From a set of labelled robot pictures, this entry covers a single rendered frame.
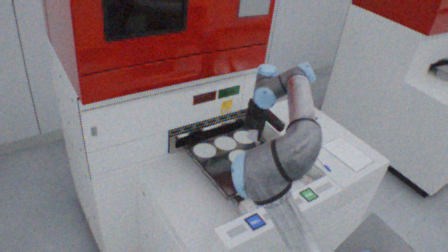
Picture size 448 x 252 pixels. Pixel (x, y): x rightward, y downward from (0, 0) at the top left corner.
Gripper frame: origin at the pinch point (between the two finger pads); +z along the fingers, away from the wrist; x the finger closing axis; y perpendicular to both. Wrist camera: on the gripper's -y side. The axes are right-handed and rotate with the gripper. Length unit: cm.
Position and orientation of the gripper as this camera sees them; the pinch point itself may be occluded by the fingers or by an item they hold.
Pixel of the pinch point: (258, 143)
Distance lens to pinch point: 148.0
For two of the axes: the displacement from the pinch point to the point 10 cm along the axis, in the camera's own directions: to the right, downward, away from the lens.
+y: -9.6, -2.2, 1.5
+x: -2.5, 5.4, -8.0
